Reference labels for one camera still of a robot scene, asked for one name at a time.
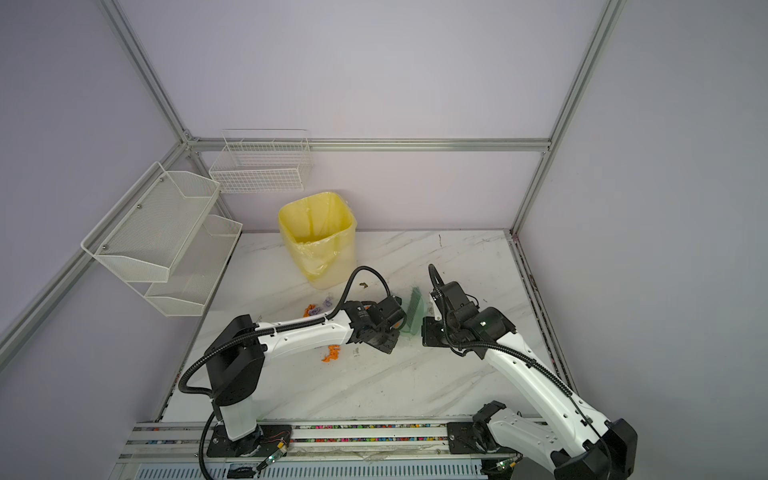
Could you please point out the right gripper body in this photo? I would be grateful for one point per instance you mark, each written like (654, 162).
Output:
(438, 331)

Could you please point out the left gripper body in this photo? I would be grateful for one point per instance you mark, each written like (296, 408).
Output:
(386, 340)

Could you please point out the green hand brush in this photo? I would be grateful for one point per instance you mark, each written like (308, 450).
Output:
(415, 310)

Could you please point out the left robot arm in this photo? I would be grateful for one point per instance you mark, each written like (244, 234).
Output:
(229, 371)

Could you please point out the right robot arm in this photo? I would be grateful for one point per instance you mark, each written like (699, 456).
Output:
(540, 396)

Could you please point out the orange purple scrap near bin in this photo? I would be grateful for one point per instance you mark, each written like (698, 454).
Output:
(323, 306)

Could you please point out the yellow lined trash bin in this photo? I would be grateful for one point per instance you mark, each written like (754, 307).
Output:
(319, 232)

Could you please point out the white mesh two-tier shelf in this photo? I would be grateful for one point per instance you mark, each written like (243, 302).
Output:
(164, 241)

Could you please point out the aluminium table edge rail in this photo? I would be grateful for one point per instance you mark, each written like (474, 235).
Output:
(546, 328)

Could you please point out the aluminium frame back beam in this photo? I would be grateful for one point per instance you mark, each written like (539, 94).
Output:
(384, 144)

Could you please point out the white wire basket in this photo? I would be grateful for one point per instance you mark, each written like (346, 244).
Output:
(263, 161)

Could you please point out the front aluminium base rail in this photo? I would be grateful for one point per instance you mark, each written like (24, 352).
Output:
(381, 449)

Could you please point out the aluminium frame corner post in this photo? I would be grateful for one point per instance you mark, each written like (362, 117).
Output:
(607, 21)

